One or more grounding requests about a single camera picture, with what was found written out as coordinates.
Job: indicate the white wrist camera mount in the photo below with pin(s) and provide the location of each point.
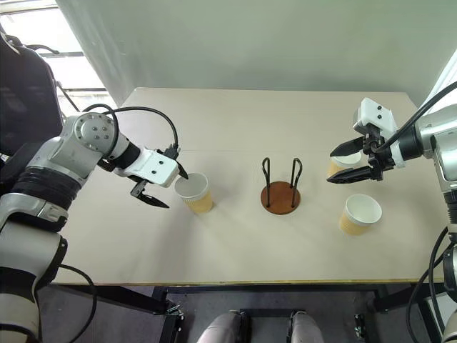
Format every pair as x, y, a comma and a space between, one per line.
378, 114
157, 169

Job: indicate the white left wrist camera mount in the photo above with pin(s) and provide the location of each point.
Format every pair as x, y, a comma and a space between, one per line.
157, 169

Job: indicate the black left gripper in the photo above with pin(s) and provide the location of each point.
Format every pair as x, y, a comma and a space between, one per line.
138, 188

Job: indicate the black table caster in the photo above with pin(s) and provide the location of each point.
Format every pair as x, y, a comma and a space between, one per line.
360, 325
175, 312

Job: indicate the grey rounded knee cover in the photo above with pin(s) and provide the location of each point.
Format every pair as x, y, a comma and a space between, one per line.
307, 327
221, 327

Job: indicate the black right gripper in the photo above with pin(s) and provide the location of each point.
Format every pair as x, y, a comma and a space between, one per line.
378, 157

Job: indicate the thin black stand leg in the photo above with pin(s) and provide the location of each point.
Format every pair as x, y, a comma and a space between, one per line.
68, 96

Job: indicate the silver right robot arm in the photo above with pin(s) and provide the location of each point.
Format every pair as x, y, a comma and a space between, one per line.
433, 134

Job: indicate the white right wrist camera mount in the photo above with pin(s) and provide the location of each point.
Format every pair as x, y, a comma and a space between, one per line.
378, 114

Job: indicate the tan ribbed paper cup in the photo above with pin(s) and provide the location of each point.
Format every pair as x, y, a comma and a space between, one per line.
198, 200
358, 218
337, 167

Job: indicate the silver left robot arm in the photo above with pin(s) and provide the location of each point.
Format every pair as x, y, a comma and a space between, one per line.
71, 153

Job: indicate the white curtain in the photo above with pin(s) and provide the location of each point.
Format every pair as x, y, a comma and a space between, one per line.
446, 75

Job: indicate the black metal table frame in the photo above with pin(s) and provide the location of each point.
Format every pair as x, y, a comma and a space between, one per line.
118, 298

